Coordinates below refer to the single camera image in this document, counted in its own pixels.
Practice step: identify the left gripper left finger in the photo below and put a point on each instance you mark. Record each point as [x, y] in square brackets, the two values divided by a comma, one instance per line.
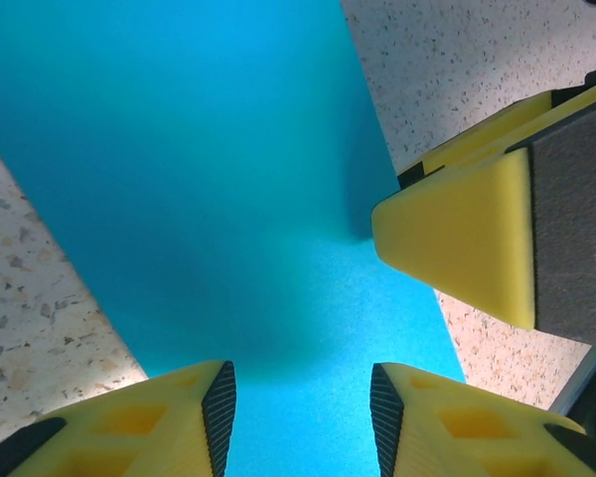
[144, 437]

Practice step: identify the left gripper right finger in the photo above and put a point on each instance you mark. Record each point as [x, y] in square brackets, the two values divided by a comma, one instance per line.
[467, 437]

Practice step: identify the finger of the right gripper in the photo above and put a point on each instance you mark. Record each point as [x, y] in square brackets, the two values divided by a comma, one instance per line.
[477, 238]

